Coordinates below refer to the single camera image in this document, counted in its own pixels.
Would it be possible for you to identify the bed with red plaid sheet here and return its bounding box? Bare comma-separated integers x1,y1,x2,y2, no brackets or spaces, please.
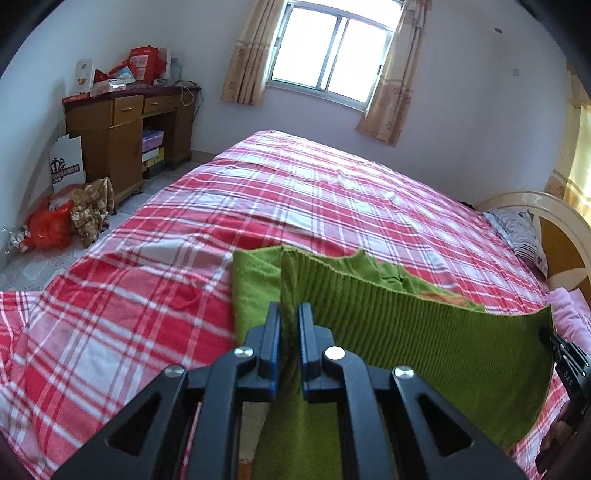
0,130,571,480

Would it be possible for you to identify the white upright card box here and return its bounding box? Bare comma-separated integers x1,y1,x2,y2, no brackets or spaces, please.
75,56,95,90

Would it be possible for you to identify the grey patterned pillow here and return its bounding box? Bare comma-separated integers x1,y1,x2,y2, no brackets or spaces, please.
485,209,550,278

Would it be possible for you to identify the yellow curtain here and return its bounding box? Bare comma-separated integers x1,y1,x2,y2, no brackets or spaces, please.
545,69,591,222

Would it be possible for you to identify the green orange striped knit sweater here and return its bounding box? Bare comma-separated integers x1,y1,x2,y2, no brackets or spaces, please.
231,246,555,480

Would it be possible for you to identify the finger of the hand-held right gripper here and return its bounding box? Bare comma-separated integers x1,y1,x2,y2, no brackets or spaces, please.
539,329,591,370

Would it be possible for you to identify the red plastic bag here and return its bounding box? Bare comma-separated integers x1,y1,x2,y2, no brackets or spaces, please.
25,199,75,251

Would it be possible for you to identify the window with metal frame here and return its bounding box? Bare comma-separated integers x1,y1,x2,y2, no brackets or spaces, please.
270,0,404,112

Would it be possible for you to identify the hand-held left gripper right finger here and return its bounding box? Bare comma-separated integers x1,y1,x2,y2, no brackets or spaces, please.
297,302,529,480

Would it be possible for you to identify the cream and wood headboard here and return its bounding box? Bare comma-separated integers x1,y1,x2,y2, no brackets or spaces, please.
475,190,591,296

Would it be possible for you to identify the white tissue box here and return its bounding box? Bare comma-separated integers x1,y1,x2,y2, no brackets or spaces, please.
90,78,127,97

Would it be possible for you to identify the beige patterned curtain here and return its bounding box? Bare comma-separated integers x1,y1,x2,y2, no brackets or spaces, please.
221,0,288,106
355,0,432,147

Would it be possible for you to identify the pink cloth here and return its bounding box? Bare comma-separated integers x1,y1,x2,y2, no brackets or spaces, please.
547,287,591,344

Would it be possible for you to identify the crumpled patterned wrapper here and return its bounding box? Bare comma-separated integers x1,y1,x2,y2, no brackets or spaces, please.
6,225,34,253

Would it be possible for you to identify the purple box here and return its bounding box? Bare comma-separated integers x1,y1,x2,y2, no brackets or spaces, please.
141,129,165,153

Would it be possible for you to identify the brown wooden desk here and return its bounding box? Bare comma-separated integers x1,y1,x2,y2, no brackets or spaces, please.
62,84,203,204

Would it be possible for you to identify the red gift bag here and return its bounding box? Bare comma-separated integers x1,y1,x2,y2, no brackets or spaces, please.
122,45,171,86

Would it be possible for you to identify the brown patterned cloth bag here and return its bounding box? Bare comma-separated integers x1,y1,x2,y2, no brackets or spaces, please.
69,178,116,247

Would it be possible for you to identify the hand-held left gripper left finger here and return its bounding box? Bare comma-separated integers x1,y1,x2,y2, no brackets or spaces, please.
51,302,281,480

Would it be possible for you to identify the white printed paper bag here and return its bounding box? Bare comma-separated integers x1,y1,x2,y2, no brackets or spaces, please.
49,134,87,195

